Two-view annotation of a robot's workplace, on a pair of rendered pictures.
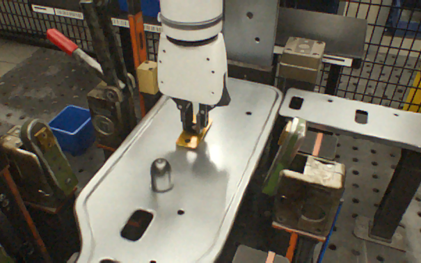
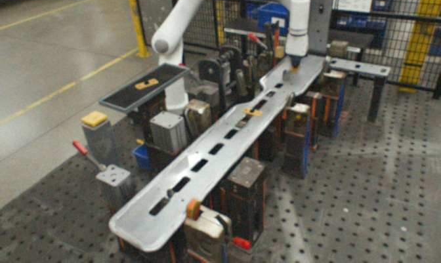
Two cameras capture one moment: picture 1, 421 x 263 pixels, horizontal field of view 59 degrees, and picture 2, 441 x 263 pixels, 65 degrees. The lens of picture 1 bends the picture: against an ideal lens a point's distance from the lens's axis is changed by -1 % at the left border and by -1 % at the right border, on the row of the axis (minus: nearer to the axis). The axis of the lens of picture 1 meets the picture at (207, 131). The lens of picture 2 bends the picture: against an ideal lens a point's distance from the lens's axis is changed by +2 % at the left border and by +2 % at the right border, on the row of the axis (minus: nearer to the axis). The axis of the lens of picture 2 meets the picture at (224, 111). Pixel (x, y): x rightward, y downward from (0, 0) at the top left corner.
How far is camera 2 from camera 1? 118 cm
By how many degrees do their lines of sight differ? 13
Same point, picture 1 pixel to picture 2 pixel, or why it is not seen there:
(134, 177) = (276, 77)
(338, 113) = (348, 65)
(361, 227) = (363, 119)
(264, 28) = (323, 36)
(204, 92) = (300, 51)
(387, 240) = (373, 122)
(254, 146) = (315, 72)
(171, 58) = (291, 40)
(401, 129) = (371, 69)
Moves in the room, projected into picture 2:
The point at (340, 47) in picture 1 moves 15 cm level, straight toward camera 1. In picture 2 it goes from (356, 44) to (348, 54)
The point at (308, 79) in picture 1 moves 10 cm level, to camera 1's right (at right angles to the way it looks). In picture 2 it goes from (340, 55) to (359, 56)
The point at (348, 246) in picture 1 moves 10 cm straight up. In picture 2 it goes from (356, 124) to (359, 108)
